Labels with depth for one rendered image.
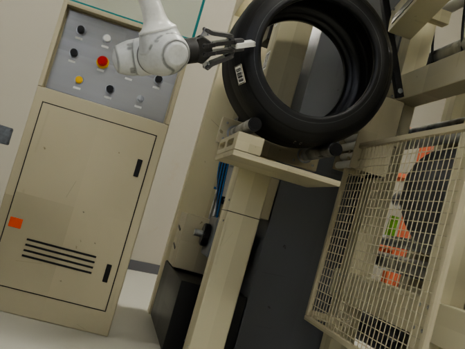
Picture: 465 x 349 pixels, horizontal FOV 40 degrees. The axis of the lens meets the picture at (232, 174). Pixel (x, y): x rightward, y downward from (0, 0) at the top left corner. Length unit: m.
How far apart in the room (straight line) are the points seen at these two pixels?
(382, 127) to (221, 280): 0.84
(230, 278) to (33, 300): 0.81
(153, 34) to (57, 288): 1.32
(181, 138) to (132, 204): 2.77
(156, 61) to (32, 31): 3.10
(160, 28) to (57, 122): 1.08
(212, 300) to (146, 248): 2.98
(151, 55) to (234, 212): 0.89
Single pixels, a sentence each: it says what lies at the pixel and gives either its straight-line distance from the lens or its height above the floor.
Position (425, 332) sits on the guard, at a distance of 1.69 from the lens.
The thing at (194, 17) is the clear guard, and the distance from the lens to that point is 2.80.
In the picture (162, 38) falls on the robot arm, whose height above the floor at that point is 0.98.
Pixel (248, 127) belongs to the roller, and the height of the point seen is 0.88.
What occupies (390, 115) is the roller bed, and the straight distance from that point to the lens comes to 2.51.
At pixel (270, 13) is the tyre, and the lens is 2.10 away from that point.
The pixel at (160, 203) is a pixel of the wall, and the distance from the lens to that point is 5.34.
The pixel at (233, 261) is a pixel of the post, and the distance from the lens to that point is 2.40.
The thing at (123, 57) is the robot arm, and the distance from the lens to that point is 1.81.
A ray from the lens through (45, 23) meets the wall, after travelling 4.77.
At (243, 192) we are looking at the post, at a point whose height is 0.70.
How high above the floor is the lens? 0.58
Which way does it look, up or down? 4 degrees up
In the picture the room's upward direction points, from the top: 16 degrees clockwise
